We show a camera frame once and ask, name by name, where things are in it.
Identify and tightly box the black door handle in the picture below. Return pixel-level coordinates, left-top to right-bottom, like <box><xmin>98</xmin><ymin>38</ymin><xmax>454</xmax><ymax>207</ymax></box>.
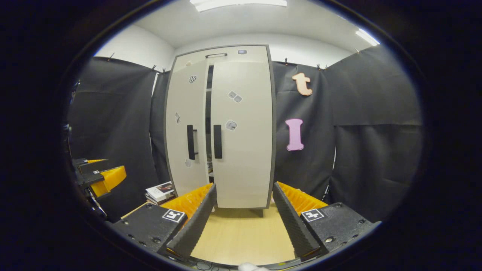
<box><xmin>213</xmin><ymin>125</ymin><xmax>223</xmax><ymax>159</ymax></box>
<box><xmin>187</xmin><ymin>125</ymin><xmax>198</xmax><ymax>161</ymax></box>

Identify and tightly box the black backdrop cloth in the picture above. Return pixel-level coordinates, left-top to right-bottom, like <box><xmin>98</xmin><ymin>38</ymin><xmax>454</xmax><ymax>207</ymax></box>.
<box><xmin>68</xmin><ymin>44</ymin><xmax>424</xmax><ymax>223</ymax></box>

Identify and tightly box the grey shoe cabinet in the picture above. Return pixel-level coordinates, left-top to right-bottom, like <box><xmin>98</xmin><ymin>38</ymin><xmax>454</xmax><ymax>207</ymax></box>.
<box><xmin>163</xmin><ymin>44</ymin><xmax>277</xmax><ymax>218</ymax></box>

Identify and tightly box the brown cover book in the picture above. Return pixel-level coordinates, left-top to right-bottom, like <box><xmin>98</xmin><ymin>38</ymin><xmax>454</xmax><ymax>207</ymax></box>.
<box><xmin>146</xmin><ymin>196</ymin><xmax>175</xmax><ymax>206</ymax></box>

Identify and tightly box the white cover book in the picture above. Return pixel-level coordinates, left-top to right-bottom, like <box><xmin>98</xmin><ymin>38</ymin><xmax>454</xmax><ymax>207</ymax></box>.
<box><xmin>145</xmin><ymin>181</ymin><xmax>177</xmax><ymax>202</ymax></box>

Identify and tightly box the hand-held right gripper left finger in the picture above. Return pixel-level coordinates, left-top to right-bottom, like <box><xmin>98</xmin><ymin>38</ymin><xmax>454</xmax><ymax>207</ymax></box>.
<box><xmin>111</xmin><ymin>183</ymin><xmax>218</xmax><ymax>263</ymax></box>

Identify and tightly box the light grey cabinet door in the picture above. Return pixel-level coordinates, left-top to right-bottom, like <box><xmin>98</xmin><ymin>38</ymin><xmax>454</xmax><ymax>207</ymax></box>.
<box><xmin>210</xmin><ymin>61</ymin><xmax>273</xmax><ymax>209</ymax></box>
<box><xmin>165</xmin><ymin>59</ymin><xmax>210</xmax><ymax>197</ymax></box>

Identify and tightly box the large ceiling light panel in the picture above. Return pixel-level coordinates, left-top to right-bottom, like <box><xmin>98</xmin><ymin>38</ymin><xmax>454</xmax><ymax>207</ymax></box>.
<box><xmin>189</xmin><ymin>0</ymin><xmax>287</xmax><ymax>12</ymax></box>

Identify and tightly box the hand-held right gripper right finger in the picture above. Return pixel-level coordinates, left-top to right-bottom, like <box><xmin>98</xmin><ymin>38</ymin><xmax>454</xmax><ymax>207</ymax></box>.
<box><xmin>272</xmin><ymin>182</ymin><xmax>381</xmax><ymax>263</ymax></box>

